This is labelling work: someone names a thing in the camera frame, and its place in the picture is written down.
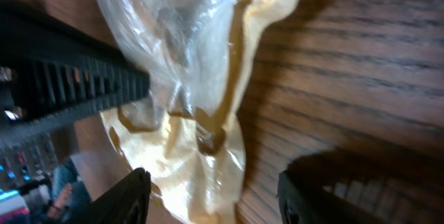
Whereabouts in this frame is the brown white snack pouch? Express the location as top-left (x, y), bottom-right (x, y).
top-left (97, 0), bottom-right (299, 223)

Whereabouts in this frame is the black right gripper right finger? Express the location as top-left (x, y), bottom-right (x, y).
top-left (277, 171), bottom-right (382, 224)

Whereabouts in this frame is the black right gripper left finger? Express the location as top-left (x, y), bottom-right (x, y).
top-left (67, 168), bottom-right (151, 224)

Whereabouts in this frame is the grey plastic mesh basket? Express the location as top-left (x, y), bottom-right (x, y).
top-left (1, 0), bottom-right (150, 147)

